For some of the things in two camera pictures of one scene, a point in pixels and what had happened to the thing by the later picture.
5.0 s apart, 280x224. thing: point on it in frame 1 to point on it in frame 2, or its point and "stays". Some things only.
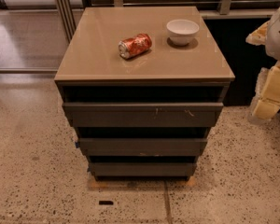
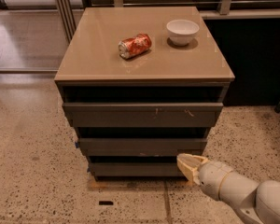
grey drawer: (140, 147) stays
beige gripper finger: (258, 36) to (211, 175)
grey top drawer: (144, 114) stays
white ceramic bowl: (181, 32) stays
